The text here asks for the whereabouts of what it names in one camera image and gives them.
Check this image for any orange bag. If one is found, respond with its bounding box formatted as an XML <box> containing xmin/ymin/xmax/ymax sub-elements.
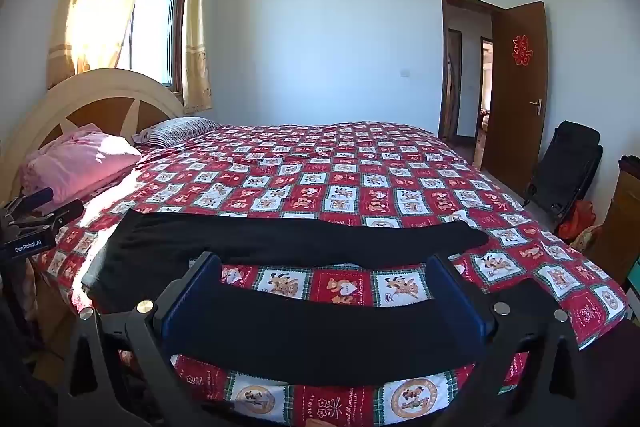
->
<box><xmin>557</xmin><ymin>200</ymin><xmax>597</xmax><ymax>242</ymax></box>

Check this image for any wooden cabinet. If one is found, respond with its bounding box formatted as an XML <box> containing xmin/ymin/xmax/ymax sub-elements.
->
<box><xmin>585</xmin><ymin>155</ymin><xmax>640</xmax><ymax>285</ymax></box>

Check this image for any red paper door decoration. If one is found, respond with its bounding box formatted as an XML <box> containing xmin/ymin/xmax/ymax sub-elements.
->
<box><xmin>511</xmin><ymin>34</ymin><xmax>532</xmax><ymax>66</ymax></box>

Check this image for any brown door frame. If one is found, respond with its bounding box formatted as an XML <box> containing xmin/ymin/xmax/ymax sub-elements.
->
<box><xmin>438</xmin><ymin>0</ymin><xmax>506</xmax><ymax>142</ymax></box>

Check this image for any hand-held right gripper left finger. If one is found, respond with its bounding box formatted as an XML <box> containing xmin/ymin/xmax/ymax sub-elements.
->
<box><xmin>57</xmin><ymin>251</ymin><xmax>236</xmax><ymax>427</ymax></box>

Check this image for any striped pillow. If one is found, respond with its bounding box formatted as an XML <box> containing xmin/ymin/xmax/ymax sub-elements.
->
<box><xmin>132</xmin><ymin>117</ymin><xmax>221</xmax><ymax>149</ymax></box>

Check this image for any narrow yellow patterned curtain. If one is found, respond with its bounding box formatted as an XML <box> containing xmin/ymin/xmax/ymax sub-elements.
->
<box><xmin>181</xmin><ymin>0</ymin><xmax>213</xmax><ymax>114</ymax></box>

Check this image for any brown wooden door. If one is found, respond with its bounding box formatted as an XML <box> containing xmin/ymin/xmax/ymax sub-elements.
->
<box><xmin>481</xmin><ymin>1</ymin><xmax>549</xmax><ymax>195</ymax></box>

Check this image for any black sweater garment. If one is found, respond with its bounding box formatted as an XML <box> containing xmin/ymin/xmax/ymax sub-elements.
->
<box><xmin>81</xmin><ymin>208</ymin><xmax>556</xmax><ymax>388</ymax></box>

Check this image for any red checked printed bedspread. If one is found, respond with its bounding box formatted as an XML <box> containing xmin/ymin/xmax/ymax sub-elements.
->
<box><xmin>32</xmin><ymin>122</ymin><xmax>630</xmax><ymax>427</ymax></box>

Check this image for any black suitcase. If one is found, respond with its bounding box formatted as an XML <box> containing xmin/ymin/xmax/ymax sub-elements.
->
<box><xmin>523</xmin><ymin>121</ymin><xmax>603</xmax><ymax>220</ymax></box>

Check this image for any pink pillow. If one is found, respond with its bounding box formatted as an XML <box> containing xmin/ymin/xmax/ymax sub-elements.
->
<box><xmin>19</xmin><ymin>124</ymin><xmax>142</xmax><ymax>205</ymax></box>

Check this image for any cream and brown headboard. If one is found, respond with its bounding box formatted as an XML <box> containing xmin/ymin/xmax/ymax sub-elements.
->
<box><xmin>0</xmin><ymin>68</ymin><xmax>186</xmax><ymax>202</ymax></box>

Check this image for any teal box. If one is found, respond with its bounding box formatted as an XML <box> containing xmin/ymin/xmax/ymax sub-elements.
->
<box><xmin>625</xmin><ymin>257</ymin><xmax>640</xmax><ymax>303</ymax></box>

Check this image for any window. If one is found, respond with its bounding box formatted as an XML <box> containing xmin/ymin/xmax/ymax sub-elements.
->
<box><xmin>117</xmin><ymin>0</ymin><xmax>191</xmax><ymax>90</ymax></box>

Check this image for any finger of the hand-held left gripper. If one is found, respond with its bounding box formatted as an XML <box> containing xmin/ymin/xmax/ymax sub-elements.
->
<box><xmin>10</xmin><ymin>187</ymin><xmax>55</xmax><ymax>210</ymax></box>
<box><xmin>27</xmin><ymin>199</ymin><xmax>85</xmax><ymax>229</ymax></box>

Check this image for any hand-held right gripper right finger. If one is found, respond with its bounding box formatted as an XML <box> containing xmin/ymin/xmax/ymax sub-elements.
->
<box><xmin>425</xmin><ymin>252</ymin><xmax>598</xmax><ymax>427</ymax></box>

